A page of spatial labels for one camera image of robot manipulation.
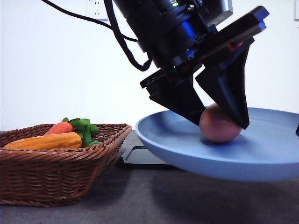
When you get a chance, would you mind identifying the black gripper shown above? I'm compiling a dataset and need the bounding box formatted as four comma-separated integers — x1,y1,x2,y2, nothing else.
140,6,270,129

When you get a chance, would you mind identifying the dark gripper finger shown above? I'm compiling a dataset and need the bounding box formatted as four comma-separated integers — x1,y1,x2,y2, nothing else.
295,124,299,137

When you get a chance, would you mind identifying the blue plate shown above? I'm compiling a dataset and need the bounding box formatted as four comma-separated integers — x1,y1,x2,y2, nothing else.
135,108,299,182

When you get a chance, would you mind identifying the brown egg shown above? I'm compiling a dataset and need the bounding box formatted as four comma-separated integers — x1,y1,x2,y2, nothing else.
199,103,242,143

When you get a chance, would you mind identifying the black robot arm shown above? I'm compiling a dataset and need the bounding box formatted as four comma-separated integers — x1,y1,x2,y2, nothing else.
114,0,269,129

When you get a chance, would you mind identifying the brown wicker basket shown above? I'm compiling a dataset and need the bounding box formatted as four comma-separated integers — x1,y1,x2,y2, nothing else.
0,123,132,207

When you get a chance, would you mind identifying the black tray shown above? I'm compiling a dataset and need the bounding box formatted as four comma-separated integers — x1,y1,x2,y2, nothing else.
121,146,173,168

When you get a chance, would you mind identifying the green pepper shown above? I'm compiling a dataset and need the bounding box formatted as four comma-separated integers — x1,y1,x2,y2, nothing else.
82,125,101,147

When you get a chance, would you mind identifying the orange carrot with green leaves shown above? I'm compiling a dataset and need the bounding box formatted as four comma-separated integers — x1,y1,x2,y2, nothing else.
45,118,98,136

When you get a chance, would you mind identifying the yellow corn cob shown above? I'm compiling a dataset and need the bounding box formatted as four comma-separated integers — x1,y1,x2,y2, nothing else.
4,133,82,150

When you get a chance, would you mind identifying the black cable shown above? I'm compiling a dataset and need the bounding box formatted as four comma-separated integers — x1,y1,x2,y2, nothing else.
42,0,152,71

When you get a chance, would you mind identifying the white wall socket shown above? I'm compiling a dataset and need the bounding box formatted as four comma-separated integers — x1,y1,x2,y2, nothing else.
86,0,108,19

